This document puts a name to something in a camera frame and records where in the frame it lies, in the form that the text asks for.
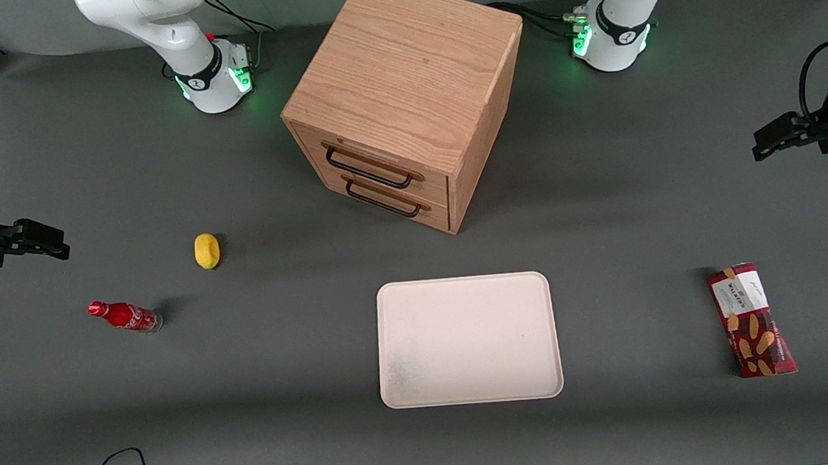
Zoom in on red cookie box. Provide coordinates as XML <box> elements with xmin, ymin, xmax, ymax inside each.
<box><xmin>706</xmin><ymin>259</ymin><xmax>800</xmax><ymax>382</ymax></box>

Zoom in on cream rectangular tray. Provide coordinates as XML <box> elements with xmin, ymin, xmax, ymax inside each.
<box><xmin>371</xmin><ymin>270</ymin><xmax>566</xmax><ymax>413</ymax></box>

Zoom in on red cola bottle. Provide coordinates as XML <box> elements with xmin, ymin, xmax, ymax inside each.
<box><xmin>87</xmin><ymin>296</ymin><xmax>166</xmax><ymax>339</ymax></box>

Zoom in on yellow lemon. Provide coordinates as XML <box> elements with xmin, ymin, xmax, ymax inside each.
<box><xmin>192</xmin><ymin>231</ymin><xmax>223</xmax><ymax>272</ymax></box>

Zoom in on wooden drawer front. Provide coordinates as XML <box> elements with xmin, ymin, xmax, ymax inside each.
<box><xmin>290</xmin><ymin>111</ymin><xmax>452</xmax><ymax>214</ymax></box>
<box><xmin>319</xmin><ymin>158</ymin><xmax>453</xmax><ymax>242</ymax></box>

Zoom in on wooden drawer cabinet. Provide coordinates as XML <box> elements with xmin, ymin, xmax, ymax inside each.
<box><xmin>272</xmin><ymin>0</ymin><xmax>541</xmax><ymax>249</ymax></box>

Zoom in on black left base cables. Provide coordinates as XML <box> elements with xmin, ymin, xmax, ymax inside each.
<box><xmin>488</xmin><ymin>0</ymin><xmax>618</xmax><ymax>46</ymax></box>

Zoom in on black base cables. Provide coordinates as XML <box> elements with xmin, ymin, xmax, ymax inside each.
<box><xmin>488</xmin><ymin>0</ymin><xmax>618</xmax><ymax>46</ymax></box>
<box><xmin>203</xmin><ymin>0</ymin><xmax>281</xmax><ymax>78</ymax></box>

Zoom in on black right base cables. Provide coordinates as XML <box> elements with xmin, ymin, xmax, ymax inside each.
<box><xmin>203</xmin><ymin>0</ymin><xmax>281</xmax><ymax>78</ymax></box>

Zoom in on black metal drawer handle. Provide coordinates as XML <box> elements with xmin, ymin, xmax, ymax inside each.
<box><xmin>323</xmin><ymin>134</ymin><xmax>427</xmax><ymax>196</ymax></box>
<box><xmin>341</xmin><ymin>168</ymin><xmax>432</xmax><ymax>224</ymax></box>

